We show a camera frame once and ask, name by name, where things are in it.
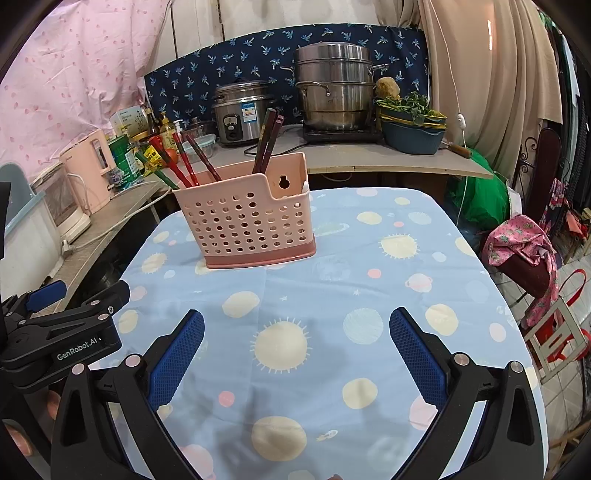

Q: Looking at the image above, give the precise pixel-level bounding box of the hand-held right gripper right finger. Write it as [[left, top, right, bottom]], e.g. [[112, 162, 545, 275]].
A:
[[389, 307, 548, 480]]

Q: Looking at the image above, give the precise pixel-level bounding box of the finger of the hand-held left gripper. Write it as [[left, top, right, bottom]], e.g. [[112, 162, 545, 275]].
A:
[[0, 281, 66, 324], [18, 281, 131, 330]]

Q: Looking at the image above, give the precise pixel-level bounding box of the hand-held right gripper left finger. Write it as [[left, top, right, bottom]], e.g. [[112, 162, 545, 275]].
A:
[[48, 308, 206, 480]]

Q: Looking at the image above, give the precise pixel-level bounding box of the green chopstick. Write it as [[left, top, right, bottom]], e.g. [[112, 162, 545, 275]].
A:
[[135, 152, 180, 191]]

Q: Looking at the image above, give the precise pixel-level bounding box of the pink perforated utensil basket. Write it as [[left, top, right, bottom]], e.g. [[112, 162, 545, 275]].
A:
[[172, 152, 318, 271]]

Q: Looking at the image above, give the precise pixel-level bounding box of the bright red chopstick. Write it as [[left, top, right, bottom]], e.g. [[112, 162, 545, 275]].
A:
[[150, 136, 185, 189], [172, 131, 195, 188]]

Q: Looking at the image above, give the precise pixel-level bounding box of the dark red chopstick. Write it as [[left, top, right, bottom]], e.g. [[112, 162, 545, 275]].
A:
[[261, 115, 284, 174], [185, 134, 222, 182], [252, 107, 278, 175]]

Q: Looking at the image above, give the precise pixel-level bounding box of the person's left hand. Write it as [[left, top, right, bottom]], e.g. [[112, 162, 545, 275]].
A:
[[0, 388, 63, 462]]

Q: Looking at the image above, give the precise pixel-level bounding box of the light blue plastic bin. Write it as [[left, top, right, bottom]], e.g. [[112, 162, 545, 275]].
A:
[[0, 164, 63, 289]]

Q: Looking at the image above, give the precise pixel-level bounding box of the white kitchen appliance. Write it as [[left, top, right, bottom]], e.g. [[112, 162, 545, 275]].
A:
[[30, 164, 92, 243]]

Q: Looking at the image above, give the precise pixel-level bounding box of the blue planet print tablecloth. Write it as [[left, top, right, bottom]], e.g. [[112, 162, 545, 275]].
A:
[[110, 185, 550, 480]]

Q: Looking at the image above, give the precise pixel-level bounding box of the pink electric kettle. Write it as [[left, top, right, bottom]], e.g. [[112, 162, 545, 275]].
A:
[[59, 128, 116, 215]]

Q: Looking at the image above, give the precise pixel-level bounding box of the red plastic stool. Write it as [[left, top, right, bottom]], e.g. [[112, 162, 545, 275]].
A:
[[524, 270, 591, 365]]

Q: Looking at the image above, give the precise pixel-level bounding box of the green tin can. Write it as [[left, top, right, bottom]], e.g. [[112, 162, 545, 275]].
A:
[[108, 134, 144, 191]]

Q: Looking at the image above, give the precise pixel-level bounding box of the pink pineapple print cloth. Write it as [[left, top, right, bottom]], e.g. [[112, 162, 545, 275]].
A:
[[480, 215, 561, 328]]

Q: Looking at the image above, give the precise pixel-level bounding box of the green plastic bag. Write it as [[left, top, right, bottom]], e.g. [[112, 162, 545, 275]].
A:
[[455, 148, 513, 232]]

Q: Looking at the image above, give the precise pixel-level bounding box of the clear food container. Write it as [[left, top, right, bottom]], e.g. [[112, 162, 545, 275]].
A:
[[182, 134, 218, 160]]

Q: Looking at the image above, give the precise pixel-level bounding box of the small steel lidded pot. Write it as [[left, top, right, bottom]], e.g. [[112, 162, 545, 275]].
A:
[[185, 117, 217, 138]]

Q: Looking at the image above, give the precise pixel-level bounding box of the blue plastic basin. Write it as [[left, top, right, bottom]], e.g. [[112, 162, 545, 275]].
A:
[[381, 117, 446, 155]]

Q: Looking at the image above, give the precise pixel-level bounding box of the pink dotted cloth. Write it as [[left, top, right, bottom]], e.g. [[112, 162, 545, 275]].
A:
[[0, 0, 174, 171]]

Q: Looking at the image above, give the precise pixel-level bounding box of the black induction cooktop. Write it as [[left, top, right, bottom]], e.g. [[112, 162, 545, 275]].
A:
[[302, 124, 384, 145]]

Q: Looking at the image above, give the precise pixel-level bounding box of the yellow plastic bowl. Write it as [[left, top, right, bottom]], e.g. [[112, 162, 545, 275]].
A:
[[376, 104, 448, 125]]

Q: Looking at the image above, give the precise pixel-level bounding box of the silver rice cooker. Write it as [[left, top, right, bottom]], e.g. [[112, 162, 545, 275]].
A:
[[212, 80, 278, 147]]

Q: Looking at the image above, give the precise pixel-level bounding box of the navy palm print cloth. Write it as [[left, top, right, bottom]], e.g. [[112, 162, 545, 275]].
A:
[[144, 24, 430, 127]]

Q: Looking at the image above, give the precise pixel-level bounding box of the tan lumpy loofah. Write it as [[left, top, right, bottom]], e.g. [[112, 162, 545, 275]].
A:
[[375, 76, 402, 100]]

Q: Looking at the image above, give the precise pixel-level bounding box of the stainless steel steamer pot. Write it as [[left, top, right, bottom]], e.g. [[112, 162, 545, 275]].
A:
[[279, 41, 389, 132]]

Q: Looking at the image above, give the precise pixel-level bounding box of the beige curtain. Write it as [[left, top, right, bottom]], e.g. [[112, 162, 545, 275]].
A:
[[374, 0, 568, 185]]

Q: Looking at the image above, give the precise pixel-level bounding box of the white power cable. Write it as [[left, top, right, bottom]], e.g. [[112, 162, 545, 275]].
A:
[[60, 180, 160, 252]]

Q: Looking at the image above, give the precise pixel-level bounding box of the black power cable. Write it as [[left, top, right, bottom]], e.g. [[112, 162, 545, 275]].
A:
[[244, 124, 308, 158]]

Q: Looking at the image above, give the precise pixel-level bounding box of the white cord with switch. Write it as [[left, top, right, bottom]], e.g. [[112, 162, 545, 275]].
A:
[[431, 0, 469, 232]]

